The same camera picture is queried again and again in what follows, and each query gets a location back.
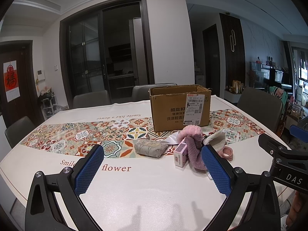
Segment grey chair back centre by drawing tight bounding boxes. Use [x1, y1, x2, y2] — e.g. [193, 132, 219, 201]
[131, 82, 178, 102]

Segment right hand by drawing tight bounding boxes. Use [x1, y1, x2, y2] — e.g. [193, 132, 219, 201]
[285, 191, 307, 228]

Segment purple fluffy towel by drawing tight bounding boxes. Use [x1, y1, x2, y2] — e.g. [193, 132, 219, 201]
[185, 135, 207, 171]

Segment grey chair back left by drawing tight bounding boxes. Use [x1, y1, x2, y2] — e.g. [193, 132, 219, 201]
[73, 90, 111, 109]

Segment grey chair right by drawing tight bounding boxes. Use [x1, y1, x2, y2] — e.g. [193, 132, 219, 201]
[237, 87, 283, 132]

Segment white cleaning cloth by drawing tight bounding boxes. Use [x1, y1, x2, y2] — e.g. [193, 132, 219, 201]
[165, 131, 180, 145]

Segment pink fluffy towel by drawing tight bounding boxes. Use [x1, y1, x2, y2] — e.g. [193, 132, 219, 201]
[177, 125, 203, 142]

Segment pink cartoon tissue pack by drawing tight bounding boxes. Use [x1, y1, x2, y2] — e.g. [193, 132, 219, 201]
[173, 139, 188, 167]

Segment brown cardboard box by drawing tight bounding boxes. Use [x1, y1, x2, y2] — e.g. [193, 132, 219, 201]
[149, 85, 211, 132]

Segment gold wall ornament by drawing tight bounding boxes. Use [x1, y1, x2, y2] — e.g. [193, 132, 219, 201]
[230, 29, 236, 52]

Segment grey chair far left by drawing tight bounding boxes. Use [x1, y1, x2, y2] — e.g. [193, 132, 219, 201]
[5, 116, 35, 149]

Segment black white patterned mitt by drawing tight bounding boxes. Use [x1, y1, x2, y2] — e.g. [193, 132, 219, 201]
[203, 131, 226, 152]

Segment grey chair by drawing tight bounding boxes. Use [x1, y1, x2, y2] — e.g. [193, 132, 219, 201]
[237, 87, 283, 132]
[73, 90, 111, 109]
[131, 82, 178, 102]
[5, 116, 35, 149]

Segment red fu poster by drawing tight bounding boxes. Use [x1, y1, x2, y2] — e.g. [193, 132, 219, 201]
[3, 60, 20, 102]

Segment white shelf rack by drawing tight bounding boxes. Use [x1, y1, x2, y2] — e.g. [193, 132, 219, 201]
[38, 87, 67, 120]

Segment dark sliding glass door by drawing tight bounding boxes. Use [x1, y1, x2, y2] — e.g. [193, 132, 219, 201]
[59, 0, 155, 107]

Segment white intercom panel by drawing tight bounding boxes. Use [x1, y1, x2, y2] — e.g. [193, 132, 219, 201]
[37, 69, 45, 81]

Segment patterned tablecloth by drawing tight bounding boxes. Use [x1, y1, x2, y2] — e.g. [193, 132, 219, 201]
[1, 101, 272, 230]

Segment grey floral pouch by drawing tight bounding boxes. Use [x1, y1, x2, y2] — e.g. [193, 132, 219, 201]
[134, 139, 169, 159]

